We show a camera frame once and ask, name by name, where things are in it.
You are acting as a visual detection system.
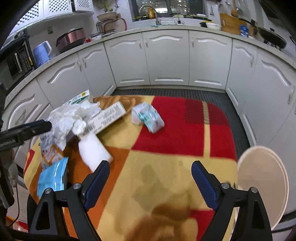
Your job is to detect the white levamlodipine medicine box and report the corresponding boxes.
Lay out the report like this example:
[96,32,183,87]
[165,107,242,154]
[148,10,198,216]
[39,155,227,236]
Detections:
[78,101,126,139]

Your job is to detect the dish rack with pot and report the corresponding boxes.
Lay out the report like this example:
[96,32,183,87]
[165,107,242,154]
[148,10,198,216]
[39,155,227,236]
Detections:
[96,11,127,37]

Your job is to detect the left hand white glove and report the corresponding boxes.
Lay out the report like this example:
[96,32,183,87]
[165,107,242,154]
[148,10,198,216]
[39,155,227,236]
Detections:
[1,149,18,209]

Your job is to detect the blue electric kettle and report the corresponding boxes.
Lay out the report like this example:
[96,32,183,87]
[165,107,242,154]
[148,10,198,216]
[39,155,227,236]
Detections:
[33,41,52,67]

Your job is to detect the white tissue paper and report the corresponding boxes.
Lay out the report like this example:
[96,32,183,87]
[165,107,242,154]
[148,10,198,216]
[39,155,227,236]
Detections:
[40,100,101,152]

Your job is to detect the black wok pan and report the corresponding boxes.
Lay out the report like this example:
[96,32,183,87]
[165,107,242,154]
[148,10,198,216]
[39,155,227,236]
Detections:
[257,27,287,50]

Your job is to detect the black microwave oven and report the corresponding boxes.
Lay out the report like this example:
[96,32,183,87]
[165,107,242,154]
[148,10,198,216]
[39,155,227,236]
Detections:
[1,32,37,94]

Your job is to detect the wooden cutting board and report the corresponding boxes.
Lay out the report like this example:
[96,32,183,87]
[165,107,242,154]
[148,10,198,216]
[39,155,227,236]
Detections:
[220,13,247,35]

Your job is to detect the blue box on counter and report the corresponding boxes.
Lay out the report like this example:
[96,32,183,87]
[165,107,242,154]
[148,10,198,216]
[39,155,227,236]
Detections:
[240,25,249,38]

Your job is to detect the green white milk carton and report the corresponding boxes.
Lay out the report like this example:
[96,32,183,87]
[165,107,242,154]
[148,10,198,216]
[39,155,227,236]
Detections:
[63,90,90,105]

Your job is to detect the chrome kitchen faucet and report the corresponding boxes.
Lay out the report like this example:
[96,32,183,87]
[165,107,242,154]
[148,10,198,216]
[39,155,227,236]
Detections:
[138,5,161,26]

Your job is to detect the white base cabinets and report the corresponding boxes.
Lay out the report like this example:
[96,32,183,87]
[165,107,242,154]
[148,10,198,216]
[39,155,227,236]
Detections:
[0,29,296,163]

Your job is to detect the white plastic bottle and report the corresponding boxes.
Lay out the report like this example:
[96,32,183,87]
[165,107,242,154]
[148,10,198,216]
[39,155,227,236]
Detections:
[78,133,113,173]

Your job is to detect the pink rice cooker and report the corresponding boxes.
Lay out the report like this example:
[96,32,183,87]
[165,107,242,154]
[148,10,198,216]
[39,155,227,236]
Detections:
[56,28,86,54]

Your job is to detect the white round trash bin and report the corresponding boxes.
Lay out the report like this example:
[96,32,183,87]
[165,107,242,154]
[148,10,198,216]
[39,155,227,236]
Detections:
[237,146,290,230]

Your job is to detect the teal printed wrapper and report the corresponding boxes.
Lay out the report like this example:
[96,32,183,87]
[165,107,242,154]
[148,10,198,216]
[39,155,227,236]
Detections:
[131,102,165,133]

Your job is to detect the blue plastic packet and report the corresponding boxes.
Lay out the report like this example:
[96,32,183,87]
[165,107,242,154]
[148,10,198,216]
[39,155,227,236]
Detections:
[37,157,68,197]

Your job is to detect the colourful checked blanket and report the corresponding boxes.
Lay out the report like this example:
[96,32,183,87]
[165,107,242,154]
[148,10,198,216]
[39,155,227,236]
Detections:
[88,96,237,240]

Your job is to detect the orange printed snack wrapper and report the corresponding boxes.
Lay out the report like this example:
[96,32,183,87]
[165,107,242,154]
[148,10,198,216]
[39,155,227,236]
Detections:
[40,134,64,169]

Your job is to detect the white bowl on counter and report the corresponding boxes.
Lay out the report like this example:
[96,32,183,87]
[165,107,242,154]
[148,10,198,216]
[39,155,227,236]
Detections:
[206,22,221,30]

